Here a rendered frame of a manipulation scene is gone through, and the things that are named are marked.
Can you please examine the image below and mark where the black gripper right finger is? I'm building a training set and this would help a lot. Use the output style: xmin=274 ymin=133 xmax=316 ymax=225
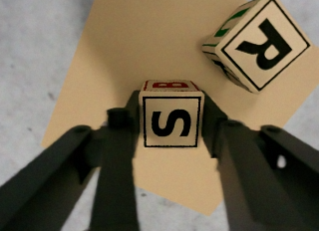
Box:
xmin=200 ymin=91 xmax=319 ymax=231

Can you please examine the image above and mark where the tan letter block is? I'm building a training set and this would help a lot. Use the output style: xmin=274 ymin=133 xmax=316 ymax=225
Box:
xmin=201 ymin=0 xmax=312 ymax=95

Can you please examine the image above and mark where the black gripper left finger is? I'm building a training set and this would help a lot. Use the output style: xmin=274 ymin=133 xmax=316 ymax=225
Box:
xmin=0 ymin=90 xmax=144 ymax=231

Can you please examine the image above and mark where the white letter block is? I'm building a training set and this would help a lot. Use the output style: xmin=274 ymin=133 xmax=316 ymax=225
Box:
xmin=139 ymin=81 xmax=204 ymax=149

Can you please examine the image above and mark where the tan square mat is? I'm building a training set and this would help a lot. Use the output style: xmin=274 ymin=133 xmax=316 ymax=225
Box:
xmin=41 ymin=0 xmax=319 ymax=216

